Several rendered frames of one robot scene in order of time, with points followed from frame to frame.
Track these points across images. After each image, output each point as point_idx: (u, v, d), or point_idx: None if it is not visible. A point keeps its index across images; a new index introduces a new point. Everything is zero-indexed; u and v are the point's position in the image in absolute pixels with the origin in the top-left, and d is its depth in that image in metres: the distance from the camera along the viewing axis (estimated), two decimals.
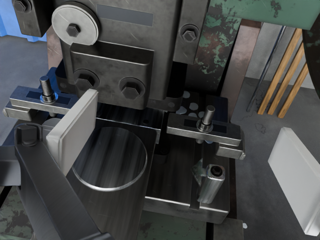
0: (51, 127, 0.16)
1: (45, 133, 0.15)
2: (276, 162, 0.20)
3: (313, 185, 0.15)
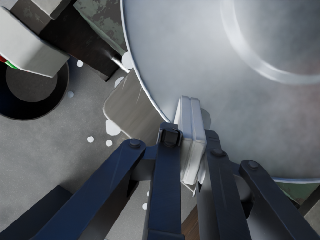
0: None
1: None
2: None
3: (190, 139, 0.17)
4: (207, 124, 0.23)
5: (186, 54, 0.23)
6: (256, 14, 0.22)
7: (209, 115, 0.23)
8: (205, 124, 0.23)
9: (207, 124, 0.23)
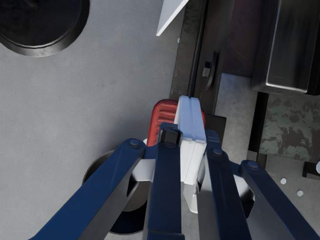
0: None
1: None
2: None
3: (190, 139, 0.17)
4: None
5: None
6: None
7: None
8: None
9: None
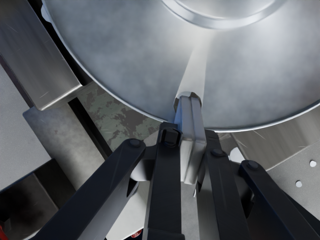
0: None
1: None
2: None
3: (190, 139, 0.17)
4: None
5: None
6: None
7: None
8: None
9: None
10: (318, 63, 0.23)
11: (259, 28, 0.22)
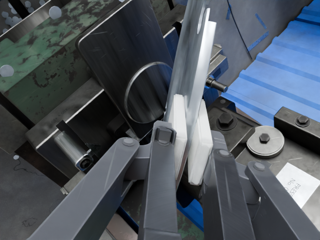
0: None
1: None
2: None
3: (196, 140, 0.17)
4: None
5: None
6: (185, 61, 0.35)
7: None
8: None
9: None
10: None
11: None
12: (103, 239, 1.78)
